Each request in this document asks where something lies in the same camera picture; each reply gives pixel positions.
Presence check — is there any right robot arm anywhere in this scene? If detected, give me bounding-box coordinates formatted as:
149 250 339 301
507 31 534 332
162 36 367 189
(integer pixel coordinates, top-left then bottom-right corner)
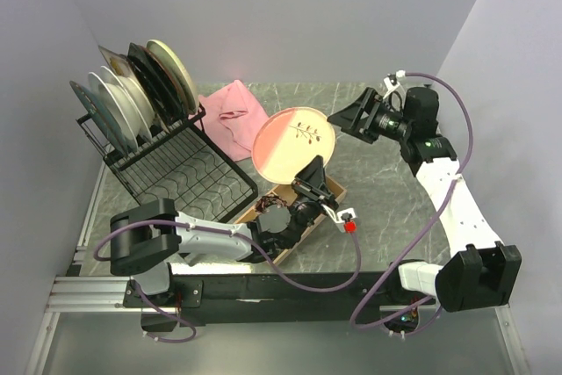
328 87 522 313

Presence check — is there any square patterned glass plate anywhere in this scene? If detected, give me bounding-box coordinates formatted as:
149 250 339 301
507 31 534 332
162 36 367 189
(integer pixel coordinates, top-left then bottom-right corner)
97 45 135 80

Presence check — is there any brown rimmed dark plate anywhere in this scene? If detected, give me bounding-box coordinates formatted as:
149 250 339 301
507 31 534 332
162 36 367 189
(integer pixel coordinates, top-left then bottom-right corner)
141 46 184 120

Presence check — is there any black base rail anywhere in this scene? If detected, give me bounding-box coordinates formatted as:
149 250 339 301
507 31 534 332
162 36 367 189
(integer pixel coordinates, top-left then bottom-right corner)
122 269 436 336

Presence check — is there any black wire dish rack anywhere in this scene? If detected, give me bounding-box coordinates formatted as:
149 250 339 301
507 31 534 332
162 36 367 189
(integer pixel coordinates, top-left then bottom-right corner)
77 106 258 222

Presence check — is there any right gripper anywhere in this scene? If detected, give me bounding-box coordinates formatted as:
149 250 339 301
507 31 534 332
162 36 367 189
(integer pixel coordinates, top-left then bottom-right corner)
326 88 411 145

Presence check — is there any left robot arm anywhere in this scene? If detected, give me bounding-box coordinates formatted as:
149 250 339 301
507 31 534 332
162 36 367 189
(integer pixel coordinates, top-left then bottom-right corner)
109 155 345 306

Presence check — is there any teal glazed plate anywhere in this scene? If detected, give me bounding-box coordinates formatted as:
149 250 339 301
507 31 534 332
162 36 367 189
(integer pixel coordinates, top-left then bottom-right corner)
69 81 128 155

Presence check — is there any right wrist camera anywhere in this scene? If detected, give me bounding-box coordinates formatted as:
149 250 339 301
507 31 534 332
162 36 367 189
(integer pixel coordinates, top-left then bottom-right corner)
383 70 407 100

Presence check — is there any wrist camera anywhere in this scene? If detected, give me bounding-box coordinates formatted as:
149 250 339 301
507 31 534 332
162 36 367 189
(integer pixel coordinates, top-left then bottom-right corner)
324 206 357 234
383 70 407 100

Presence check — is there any white deep plate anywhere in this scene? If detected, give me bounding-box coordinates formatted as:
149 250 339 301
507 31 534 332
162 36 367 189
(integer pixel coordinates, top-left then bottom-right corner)
88 72 141 152

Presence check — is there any floral rolled tie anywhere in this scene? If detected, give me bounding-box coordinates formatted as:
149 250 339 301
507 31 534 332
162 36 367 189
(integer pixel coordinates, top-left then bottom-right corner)
254 193 288 214

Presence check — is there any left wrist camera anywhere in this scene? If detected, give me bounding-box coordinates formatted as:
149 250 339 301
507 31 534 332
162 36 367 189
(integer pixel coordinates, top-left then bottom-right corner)
324 206 357 234

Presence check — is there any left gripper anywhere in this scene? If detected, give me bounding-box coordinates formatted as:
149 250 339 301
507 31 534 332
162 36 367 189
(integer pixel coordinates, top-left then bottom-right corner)
285 156 340 250

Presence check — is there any pale green plate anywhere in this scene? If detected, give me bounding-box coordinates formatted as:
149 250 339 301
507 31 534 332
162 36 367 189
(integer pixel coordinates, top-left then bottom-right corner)
147 40 199 115

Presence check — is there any black ribbed plate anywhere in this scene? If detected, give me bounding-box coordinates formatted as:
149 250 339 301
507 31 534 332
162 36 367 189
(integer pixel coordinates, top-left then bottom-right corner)
127 43 176 126

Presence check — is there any white round plate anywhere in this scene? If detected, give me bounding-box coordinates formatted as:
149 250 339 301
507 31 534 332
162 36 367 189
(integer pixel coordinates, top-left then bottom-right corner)
100 66 155 141

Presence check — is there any pink and cream plate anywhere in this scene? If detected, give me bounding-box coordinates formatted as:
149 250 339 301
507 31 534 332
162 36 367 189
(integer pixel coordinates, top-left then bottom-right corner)
251 106 335 184

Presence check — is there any pink folded cloth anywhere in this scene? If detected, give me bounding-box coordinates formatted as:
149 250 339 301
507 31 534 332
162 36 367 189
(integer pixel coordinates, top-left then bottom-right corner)
197 80 269 162

